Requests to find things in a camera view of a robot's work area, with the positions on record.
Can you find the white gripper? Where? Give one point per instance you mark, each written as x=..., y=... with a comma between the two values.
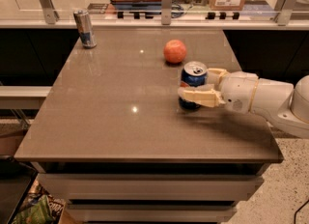
x=238, y=90

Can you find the blue pepsi can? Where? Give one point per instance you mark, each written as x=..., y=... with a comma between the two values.
x=194, y=74

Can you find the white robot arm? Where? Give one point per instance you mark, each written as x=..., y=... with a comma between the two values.
x=282, y=104

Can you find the silver redbull can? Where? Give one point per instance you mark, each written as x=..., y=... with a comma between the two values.
x=85, y=29

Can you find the orange round fruit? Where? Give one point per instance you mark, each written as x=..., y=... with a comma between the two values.
x=174, y=51

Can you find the upper white drawer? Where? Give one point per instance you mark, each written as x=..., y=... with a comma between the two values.
x=150, y=187

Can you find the white drawer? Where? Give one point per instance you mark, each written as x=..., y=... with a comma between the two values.
x=135, y=213
x=150, y=187

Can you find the lower white drawer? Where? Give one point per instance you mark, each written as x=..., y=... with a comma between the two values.
x=135, y=213

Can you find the green snack bag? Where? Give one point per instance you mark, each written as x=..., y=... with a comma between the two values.
x=45, y=210

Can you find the middle metal glass bracket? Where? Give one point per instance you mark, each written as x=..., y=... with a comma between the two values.
x=166, y=6

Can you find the left metal glass bracket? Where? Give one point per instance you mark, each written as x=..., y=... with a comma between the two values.
x=50, y=14

